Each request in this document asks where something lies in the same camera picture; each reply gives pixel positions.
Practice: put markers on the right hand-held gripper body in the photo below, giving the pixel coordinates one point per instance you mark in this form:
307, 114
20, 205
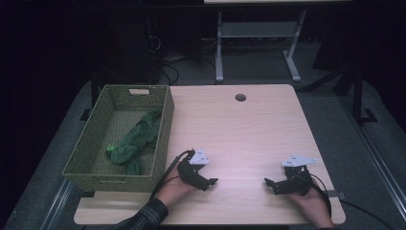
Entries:
297, 182

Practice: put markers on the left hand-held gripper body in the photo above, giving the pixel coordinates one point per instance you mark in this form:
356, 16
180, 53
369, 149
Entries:
188, 171

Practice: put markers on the green fleece garment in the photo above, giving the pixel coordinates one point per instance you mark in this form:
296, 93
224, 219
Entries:
134, 140

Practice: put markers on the green woven basket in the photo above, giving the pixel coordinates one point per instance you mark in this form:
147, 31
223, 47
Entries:
95, 153

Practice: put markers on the person's left hand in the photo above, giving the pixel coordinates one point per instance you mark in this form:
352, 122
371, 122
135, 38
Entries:
174, 190

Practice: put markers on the person's right hand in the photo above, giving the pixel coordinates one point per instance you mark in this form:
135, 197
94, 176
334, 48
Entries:
314, 204

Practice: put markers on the grey tape strip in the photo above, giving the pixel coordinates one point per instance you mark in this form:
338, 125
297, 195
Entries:
335, 194

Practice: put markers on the black metal stand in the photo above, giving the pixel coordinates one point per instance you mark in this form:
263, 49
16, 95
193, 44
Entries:
94, 92
358, 96

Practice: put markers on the metal floor rail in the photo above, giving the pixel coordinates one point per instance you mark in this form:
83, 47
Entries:
57, 204
376, 159

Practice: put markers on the white metal table frame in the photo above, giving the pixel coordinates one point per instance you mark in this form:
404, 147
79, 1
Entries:
255, 29

